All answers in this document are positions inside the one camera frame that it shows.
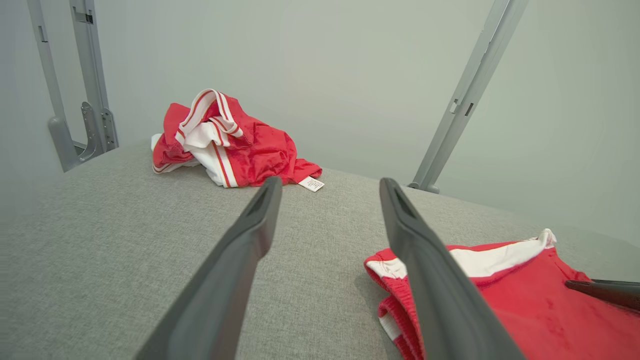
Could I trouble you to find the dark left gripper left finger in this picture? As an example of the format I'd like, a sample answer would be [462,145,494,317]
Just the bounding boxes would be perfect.
[134,176,284,360]

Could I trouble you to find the red and white t-shirt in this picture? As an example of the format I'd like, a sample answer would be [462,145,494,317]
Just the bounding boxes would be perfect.
[151,88,326,193]

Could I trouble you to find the red shorts with white trim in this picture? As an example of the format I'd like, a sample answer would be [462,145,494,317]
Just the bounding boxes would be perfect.
[364,228,640,360]

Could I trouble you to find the slanted grey metal post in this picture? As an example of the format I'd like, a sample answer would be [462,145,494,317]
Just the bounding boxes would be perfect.
[407,0,529,195]

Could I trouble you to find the grey metal post with bracket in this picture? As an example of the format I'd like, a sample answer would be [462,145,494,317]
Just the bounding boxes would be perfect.
[69,0,119,156]

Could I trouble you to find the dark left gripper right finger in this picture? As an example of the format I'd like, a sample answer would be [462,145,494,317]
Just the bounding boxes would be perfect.
[379,177,527,360]

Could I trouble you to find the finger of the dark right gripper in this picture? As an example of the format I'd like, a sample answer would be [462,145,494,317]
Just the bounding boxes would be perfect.
[591,279,640,289]
[565,280,640,311]

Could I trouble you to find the thin grey metal rail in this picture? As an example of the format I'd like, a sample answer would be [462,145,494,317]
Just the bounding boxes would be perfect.
[27,0,82,173]

